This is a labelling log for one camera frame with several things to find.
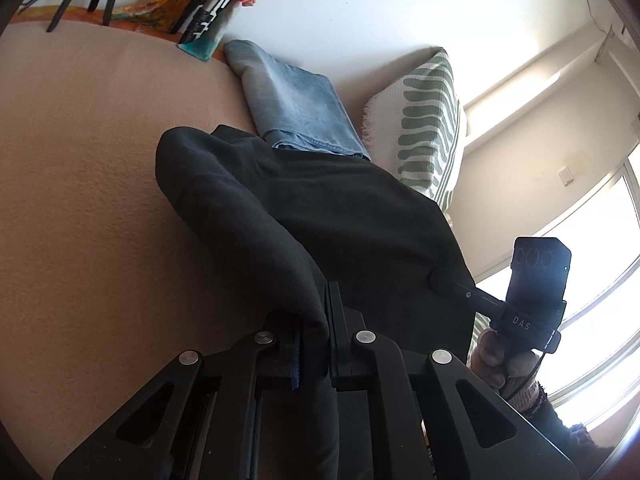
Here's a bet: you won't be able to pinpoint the white window frame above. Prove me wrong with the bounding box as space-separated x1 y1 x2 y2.
470 150 640 441

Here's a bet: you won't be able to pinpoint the folded blue jeans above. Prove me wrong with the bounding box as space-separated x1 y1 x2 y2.
223 40 372 162

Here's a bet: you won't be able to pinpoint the person's right hand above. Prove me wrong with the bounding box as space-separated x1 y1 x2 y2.
469 326 550 413

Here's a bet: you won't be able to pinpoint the thin wall cable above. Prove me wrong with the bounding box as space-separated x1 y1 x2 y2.
584 0 619 37

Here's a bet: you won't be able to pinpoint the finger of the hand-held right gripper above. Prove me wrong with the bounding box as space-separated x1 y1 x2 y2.
428 268 504 317

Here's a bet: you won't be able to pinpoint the black pants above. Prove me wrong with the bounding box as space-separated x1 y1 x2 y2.
155 125 477 480

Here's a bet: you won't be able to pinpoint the person's right forearm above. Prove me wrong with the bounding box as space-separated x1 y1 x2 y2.
520 382 608 461

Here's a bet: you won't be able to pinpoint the white green patterned pillow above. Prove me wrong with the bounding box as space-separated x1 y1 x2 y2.
362 47 469 211

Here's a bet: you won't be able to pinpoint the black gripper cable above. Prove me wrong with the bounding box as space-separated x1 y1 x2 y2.
504 349 547 402

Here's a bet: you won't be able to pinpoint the beige bed cover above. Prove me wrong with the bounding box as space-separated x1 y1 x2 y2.
0 22 281 480

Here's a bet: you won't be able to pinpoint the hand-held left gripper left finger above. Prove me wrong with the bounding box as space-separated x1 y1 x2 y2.
52 309 302 480

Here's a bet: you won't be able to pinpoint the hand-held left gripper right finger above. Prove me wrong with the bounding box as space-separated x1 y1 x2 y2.
324 281 582 480

